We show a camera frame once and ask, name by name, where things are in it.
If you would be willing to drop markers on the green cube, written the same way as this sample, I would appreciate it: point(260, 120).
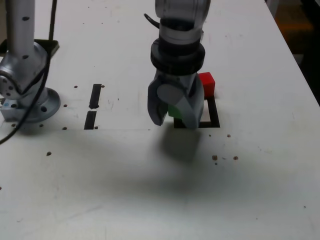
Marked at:
point(173, 111)

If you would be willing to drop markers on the black tape strip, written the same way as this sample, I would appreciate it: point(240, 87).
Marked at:
point(96, 95)

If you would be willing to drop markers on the red cube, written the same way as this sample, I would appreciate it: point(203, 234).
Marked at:
point(208, 83)

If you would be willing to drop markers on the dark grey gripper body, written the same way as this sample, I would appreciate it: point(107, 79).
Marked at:
point(175, 78)

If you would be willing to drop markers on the black tape square outline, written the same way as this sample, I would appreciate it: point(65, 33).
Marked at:
point(215, 112)

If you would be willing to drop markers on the black flat device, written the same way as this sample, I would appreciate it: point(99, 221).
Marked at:
point(51, 46)

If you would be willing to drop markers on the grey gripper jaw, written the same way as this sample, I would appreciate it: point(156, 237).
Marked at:
point(153, 105)
point(192, 107)

